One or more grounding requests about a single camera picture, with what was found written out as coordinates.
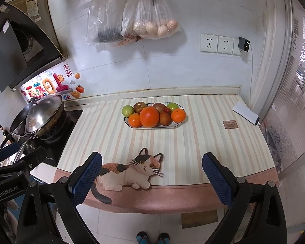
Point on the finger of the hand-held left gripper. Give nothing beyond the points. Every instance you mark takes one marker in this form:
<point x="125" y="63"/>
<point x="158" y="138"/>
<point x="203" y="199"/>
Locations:
<point x="7" y="151"/>
<point x="35" y="155"/>

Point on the striped cat counter mat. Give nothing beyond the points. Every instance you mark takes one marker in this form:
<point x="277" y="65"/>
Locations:
<point x="193" y="147"/>

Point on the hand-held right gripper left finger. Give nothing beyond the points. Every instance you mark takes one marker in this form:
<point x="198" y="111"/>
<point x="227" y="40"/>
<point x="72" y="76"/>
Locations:
<point x="87" y="180"/>

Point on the black range hood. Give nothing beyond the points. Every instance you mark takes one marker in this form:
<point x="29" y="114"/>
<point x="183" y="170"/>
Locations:
<point x="15" y="45"/>

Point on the brown mat label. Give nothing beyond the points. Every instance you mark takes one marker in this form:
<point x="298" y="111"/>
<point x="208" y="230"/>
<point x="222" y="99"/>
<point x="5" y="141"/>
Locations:
<point x="230" y="124"/>

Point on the brown round fruit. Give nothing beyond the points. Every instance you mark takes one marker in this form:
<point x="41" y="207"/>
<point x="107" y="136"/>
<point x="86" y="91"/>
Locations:
<point x="158" y="107"/>
<point x="164" y="119"/>

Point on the white wall socket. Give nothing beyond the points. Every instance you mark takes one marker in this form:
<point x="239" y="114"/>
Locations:
<point x="235" y="49"/>
<point x="209" y="43"/>
<point x="225" y="45"/>

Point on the small orange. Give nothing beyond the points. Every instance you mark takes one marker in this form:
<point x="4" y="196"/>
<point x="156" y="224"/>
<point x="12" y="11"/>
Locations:
<point x="134" y="120"/>
<point x="178" y="115"/>

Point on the green apple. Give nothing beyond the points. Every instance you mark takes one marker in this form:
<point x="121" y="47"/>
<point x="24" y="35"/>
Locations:
<point x="172" y="106"/>
<point x="127" y="111"/>

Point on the frosted glass sliding door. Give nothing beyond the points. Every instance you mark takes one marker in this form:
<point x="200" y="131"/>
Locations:
<point x="294" y="94"/>

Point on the floral oval plate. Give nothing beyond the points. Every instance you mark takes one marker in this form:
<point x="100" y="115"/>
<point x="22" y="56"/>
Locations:
<point x="174" y="125"/>

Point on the dark wok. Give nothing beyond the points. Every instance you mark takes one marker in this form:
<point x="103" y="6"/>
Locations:
<point x="17" y="122"/>

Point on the black plug charger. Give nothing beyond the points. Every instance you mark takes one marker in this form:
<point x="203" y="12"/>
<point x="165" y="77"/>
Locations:
<point x="244" y="44"/>

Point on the red apple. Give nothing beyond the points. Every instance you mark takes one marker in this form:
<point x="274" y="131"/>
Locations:
<point x="139" y="106"/>

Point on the dark glass bottle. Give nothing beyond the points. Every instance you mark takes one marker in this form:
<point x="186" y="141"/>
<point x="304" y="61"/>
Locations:
<point x="4" y="132"/>

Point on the large orange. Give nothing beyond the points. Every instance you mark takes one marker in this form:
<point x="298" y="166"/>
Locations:
<point x="149" y="117"/>

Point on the colourful wall stickers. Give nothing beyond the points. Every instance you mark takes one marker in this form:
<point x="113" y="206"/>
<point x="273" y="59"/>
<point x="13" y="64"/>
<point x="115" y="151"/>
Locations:
<point x="50" y="86"/>

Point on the steel wok lid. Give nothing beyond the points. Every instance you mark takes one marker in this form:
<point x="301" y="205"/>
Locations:
<point x="44" y="113"/>

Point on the black gas stove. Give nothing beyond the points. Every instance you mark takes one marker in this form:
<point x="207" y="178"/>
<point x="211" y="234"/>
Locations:
<point x="66" y="137"/>

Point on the plastic bag with dark contents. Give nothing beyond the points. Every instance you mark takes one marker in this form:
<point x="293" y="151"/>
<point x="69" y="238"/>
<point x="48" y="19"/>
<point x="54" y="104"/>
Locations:
<point x="108" y="34"/>

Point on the small red fruit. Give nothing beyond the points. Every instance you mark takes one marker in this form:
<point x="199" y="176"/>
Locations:
<point x="167" y="110"/>

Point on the plastic bag of eggs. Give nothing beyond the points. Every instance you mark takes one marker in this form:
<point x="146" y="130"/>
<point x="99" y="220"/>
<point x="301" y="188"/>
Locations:
<point x="152" y="29"/>

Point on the white power bank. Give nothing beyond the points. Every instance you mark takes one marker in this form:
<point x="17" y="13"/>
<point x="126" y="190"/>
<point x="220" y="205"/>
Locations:
<point x="245" y="111"/>

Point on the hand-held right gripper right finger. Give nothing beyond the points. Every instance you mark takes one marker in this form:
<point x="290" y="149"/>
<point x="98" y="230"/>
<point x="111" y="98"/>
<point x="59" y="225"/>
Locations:
<point x="217" y="180"/>

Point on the blue slipper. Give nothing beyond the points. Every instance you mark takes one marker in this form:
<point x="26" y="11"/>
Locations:
<point x="143" y="237"/>
<point x="163" y="238"/>

